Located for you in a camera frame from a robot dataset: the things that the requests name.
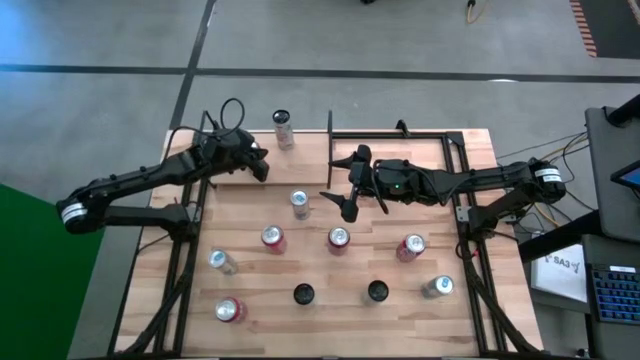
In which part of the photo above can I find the black desk bar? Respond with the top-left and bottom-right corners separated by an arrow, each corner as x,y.
517,208 -> 604,262

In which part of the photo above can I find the backlit computer keyboard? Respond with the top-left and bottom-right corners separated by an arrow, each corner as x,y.
585,262 -> 640,326

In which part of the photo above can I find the yellow floor cable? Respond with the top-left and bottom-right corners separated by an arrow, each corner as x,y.
464,0 -> 484,26

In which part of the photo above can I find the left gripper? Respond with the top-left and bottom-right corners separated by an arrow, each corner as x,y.
197,127 -> 272,184

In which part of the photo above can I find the white SA3 label sheet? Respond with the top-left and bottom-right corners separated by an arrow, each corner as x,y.
529,243 -> 590,305

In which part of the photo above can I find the black shelf divider plate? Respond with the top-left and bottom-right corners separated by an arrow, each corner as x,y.
326,110 -> 335,190

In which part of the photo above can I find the small display screen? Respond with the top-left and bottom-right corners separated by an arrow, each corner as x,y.
609,159 -> 640,191

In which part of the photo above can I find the black monitor pole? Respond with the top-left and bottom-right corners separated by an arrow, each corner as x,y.
602,93 -> 640,127

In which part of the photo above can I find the black mat orange striped edge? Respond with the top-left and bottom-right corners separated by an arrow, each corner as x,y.
569,0 -> 640,60

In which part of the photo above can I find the red cola can black script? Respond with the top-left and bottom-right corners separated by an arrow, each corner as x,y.
327,225 -> 352,257

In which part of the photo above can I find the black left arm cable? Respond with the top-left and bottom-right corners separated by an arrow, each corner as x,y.
164,97 -> 247,146

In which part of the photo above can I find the dark grey desk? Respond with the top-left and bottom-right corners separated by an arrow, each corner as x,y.
579,233 -> 640,360

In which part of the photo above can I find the red cola can white script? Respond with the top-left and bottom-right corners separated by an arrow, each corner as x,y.
395,232 -> 427,264

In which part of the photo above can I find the Celsius can black lid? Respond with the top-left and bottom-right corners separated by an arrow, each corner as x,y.
292,282 -> 317,309
360,279 -> 391,307
272,108 -> 296,151

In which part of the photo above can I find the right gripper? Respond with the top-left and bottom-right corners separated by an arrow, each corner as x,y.
318,144 -> 401,224

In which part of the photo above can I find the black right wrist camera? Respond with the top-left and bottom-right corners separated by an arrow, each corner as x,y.
358,162 -> 381,199

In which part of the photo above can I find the slim silver blue can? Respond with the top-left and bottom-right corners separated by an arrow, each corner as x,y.
420,274 -> 456,301
207,248 -> 240,276
289,188 -> 312,222

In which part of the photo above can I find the green floor mat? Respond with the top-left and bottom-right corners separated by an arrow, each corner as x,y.
0,182 -> 107,360

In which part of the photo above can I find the black aluminium rig frame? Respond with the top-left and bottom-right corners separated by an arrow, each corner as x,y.
107,109 -> 541,359

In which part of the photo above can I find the thin dark rig cable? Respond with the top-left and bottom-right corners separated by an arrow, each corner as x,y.
494,130 -> 590,161

